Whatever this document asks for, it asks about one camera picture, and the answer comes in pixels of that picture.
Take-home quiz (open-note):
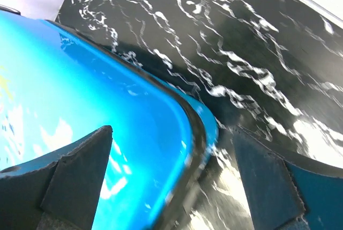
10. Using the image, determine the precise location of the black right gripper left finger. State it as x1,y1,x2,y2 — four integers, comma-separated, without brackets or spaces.
1,125,113,229

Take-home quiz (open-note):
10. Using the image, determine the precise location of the blue suitcase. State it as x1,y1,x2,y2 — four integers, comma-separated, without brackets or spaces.
1,6,218,229

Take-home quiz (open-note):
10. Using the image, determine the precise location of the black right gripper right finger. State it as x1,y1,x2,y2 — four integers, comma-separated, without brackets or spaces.
233,127,342,229

